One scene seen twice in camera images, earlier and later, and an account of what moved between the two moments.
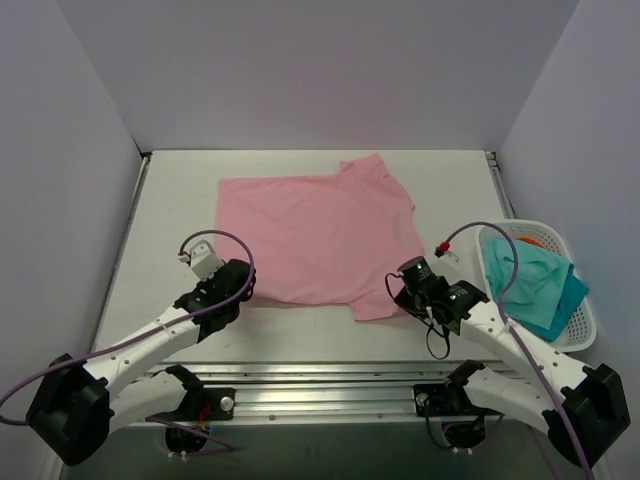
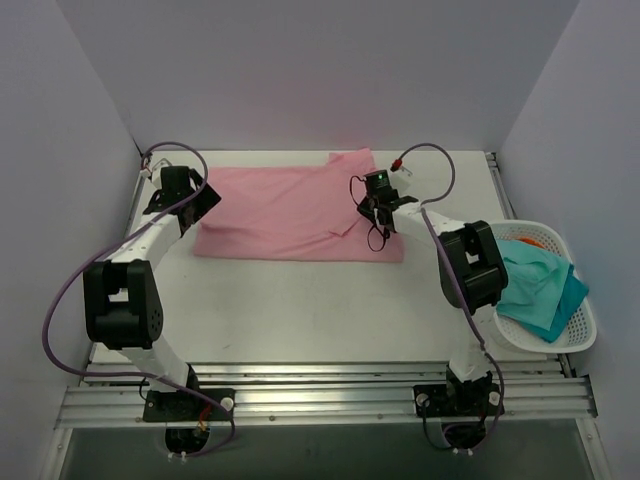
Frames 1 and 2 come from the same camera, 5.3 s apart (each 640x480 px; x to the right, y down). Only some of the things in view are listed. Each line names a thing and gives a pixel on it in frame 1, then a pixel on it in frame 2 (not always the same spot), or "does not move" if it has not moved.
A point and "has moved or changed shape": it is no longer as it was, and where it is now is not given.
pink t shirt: (325, 239) has moved or changed shape
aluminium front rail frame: (317, 393) does not move
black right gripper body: (406, 298) -> (376, 206)
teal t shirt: (543, 291) does not move
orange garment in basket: (531, 241) does not move
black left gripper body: (240, 279) -> (201, 201)
